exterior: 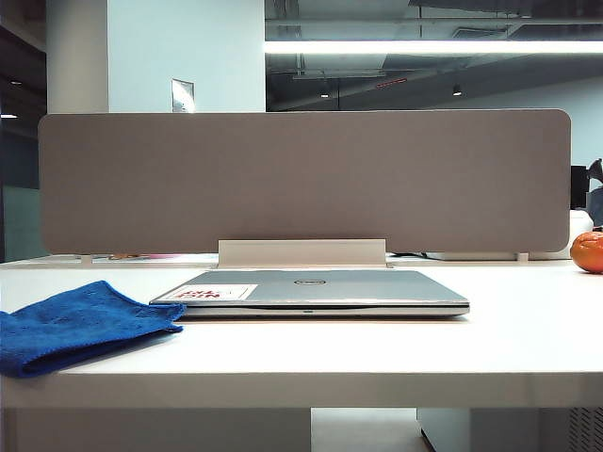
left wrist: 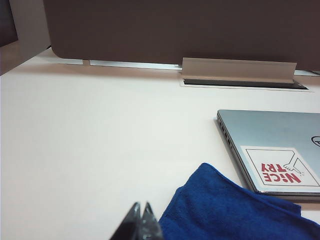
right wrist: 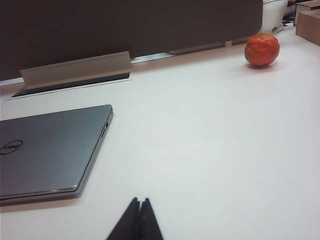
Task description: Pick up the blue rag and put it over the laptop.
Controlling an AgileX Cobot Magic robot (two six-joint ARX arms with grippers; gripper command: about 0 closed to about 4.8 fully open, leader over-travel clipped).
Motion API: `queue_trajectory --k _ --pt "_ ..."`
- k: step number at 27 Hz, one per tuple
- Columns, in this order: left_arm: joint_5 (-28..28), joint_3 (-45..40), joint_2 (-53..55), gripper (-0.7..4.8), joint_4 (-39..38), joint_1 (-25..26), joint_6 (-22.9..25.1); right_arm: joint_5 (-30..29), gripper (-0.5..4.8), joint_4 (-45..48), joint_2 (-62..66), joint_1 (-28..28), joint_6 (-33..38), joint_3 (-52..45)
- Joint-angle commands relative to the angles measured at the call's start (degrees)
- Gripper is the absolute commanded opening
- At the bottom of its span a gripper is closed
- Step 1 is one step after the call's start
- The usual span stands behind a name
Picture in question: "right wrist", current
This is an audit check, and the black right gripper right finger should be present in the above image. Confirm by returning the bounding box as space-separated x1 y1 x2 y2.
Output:
139 197 165 240

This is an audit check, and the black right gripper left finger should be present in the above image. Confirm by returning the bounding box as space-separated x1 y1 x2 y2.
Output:
105 197 141 240

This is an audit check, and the grey closed laptop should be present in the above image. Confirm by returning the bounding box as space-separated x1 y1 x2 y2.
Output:
0 104 115 207

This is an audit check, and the brown fabric desk divider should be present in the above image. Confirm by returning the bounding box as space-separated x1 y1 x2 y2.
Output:
0 0 264 82

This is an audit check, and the orange tangerine fruit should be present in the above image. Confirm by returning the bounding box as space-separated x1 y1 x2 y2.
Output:
244 32 281 67

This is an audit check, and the white plastic object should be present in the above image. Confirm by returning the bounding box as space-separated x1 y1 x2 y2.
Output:
262 0 289 35

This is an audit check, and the brown cardboard box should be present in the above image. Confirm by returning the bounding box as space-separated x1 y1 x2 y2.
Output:
295 11 320 47

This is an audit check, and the white cable tray flap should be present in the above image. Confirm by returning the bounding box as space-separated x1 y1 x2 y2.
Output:
19 50 133 90

